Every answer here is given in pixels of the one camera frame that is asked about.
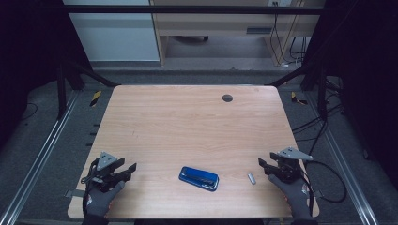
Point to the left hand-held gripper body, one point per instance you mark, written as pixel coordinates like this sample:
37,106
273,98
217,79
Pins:
104,161

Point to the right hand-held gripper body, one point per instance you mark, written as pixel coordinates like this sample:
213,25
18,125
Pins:
291,153

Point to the small silver cylinder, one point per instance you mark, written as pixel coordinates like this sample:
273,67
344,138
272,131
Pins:
252,178

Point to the blue stapler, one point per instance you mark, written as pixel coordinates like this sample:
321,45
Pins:
198,178

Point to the person's right hand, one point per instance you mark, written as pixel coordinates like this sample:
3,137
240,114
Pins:
297,197

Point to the person's left hand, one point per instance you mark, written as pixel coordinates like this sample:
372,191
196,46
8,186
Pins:
98,203

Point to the grey round table grommet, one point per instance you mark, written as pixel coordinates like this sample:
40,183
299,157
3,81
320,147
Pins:
227,98

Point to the dark curtain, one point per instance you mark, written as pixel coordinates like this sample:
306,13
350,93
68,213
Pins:
366,62
28,47

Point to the white cabinet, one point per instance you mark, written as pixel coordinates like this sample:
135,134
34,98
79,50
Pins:
115,40

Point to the light wooden desk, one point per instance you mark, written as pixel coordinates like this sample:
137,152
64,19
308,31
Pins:
212,23

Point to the black frame strut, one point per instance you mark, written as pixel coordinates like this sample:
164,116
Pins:
61,93
322,93

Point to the aluminium floor rail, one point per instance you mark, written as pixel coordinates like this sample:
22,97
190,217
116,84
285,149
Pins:
353,187
37,162

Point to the black frame crossbar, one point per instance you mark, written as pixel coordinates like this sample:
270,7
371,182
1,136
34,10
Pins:
187,9

